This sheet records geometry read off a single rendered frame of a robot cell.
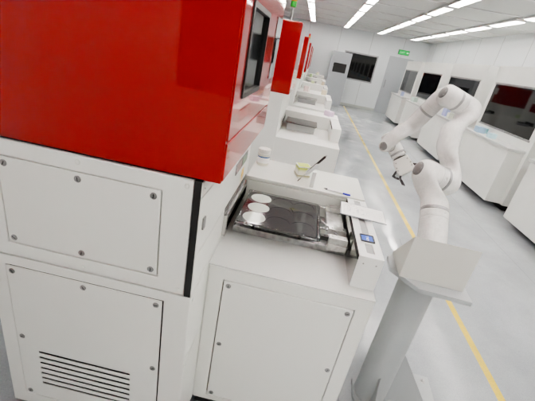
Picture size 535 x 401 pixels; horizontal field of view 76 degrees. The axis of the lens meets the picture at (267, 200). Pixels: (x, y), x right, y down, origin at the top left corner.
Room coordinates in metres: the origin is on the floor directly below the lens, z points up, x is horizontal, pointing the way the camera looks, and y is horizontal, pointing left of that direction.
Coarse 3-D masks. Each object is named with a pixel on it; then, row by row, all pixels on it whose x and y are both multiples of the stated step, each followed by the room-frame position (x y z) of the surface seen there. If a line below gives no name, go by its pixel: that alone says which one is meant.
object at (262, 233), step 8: (240, 224) 1.33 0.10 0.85; (248, 232) 1.31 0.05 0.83; (256, 232) 1.31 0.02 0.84; (264, 232) 1.31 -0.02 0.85; (272, 232) 1.32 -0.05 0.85; (280, 240) 1.30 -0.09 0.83; (288, 240) 1.30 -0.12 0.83; (296, 240) 1.30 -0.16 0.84; (304, 240) 1.30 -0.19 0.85; (312, 248) 1.30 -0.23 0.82; (320, 248) 1.29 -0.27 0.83
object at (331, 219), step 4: (328, 212) 1.58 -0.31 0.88; (332, 212) 1.59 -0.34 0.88; (328, 216) 1.53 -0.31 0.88; (332, 216) 1.54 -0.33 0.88; (336, 216) 1.55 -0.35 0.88; (340, 216) 1.56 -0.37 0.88; (328, 220) 1.48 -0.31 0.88; (332, 220) 1.49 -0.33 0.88; (336, 220) 1.50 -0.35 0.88; (340, 220) 1.51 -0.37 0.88; (328, 224) 1.44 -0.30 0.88; (332, 224) 1.45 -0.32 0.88; (336, 224) 1.46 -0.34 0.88; (340, 224) 1.47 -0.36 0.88; (328, 244) 1.26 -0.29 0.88; (332, 244) 1.26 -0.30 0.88; (328, 248) 1.26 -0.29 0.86; (332, 248) 1.26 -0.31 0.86; (336, 248) 1.26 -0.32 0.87; (340, 248) 1.25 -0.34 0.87; (344, 248) 1.25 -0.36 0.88; (340, 252) 1.25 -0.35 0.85; (344, 252) 1.25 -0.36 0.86
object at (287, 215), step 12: (252, 192) 1.60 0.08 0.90; (276, 204) 1.51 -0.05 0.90; (288, 204) 1.54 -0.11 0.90; (300, 204) 1.56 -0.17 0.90; (312, 204) 1.59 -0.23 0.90; (240, 216) 1.31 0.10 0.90; (264, 216) 1.36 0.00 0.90; (276, 216) 1.38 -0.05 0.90; (288, 216) 1.40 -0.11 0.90; (300, 216) 1.43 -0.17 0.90; (312, 216) 1.45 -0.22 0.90; (276, 228) 1.27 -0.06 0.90; (288, 228) 1.29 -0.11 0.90; (300, 228) 1.31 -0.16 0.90; (312, 228) 1.33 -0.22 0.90
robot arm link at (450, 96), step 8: (440, 88) 1.91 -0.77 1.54; (448, 88) 1.72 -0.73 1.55; (456, 88) 1.71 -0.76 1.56; (432, 96) 1.91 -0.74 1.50; (440, 96) 1.73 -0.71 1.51; (448, 96) 1.70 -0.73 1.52; (456, 96) 1.69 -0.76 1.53; (464, 96) 1.71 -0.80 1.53; (424, 104) 1.93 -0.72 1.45; (432, 104) 1.89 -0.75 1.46; (440, 104) 1.75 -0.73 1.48; (448, 104) 1.71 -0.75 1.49; (456, 104) 1.70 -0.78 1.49; (432, 112) 1.90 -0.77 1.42
